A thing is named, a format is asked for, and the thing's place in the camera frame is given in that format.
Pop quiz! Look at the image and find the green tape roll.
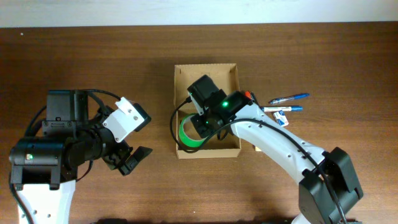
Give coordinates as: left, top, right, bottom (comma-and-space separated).
178, 113, 205, 148

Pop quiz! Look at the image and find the brown cardboard box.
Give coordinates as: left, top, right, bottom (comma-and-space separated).
174, 63, 241, 159

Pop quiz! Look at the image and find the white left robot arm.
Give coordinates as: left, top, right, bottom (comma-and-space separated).
9, 89, 152, 223

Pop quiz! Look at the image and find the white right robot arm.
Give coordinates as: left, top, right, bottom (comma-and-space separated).
187, 75, 364, 223

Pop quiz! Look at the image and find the white blue staples box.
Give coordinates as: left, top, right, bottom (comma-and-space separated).
273, 110, 289, 127

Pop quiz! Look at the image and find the blue white whiteboard marker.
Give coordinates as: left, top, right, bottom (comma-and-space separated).
261, 106, 303, 112

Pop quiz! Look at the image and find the blue ballpoint pen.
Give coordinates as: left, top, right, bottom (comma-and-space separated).
269, 93, 310, 105

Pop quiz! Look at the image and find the black right camera cable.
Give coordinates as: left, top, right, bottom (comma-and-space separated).
169, 96, 348, 224

